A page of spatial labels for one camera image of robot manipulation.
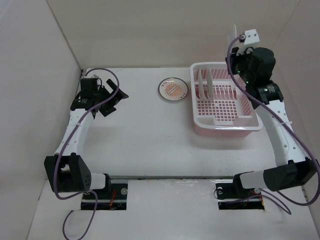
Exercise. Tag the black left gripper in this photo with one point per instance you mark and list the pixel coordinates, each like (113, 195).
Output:
(110, 107)

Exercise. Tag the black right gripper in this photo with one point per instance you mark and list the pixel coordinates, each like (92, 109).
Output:
(234, 57)

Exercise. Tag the white plate green red rim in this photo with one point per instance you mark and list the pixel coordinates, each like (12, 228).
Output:
(209, 81)

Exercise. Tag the white plate grey flower pattern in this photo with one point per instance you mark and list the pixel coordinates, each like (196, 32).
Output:
(200, 86)

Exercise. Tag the orange sunburst plate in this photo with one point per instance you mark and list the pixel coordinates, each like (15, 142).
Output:
(232, 34)
(173, 89)

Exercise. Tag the orange sunburst plate front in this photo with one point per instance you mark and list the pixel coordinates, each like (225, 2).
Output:
(232, 34)

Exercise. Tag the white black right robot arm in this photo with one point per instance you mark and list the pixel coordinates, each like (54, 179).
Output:
(295, 165)

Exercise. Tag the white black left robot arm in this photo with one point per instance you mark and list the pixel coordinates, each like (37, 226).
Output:
(66, 170)

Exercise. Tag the pink white dish rack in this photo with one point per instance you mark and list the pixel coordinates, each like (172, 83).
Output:
(230, 114)

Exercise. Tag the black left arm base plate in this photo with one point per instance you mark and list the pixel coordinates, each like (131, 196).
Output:
(114, 199)

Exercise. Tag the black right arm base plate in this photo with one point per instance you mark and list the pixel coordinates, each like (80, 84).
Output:
(231, 199)

